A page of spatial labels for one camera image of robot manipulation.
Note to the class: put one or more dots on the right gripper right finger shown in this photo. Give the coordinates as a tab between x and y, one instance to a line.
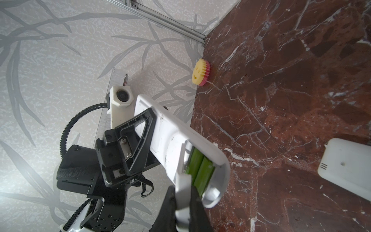
199	221

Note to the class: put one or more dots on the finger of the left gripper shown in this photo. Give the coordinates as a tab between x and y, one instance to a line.
126	147

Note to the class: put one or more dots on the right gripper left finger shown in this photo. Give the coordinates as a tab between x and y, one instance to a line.
166	220

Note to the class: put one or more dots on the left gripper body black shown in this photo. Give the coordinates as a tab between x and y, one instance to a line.
82	171

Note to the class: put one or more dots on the green AAA battery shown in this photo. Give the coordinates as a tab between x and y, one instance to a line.
194	162
203	177

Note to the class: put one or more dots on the white remote control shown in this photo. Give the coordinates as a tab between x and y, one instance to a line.
348	165
172	144

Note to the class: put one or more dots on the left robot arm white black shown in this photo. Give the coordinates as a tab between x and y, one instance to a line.
103	212

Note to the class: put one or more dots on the yellow smiley sponge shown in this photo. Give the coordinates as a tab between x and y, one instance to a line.
201	72

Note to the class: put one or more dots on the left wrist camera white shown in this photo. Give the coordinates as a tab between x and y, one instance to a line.
123	109

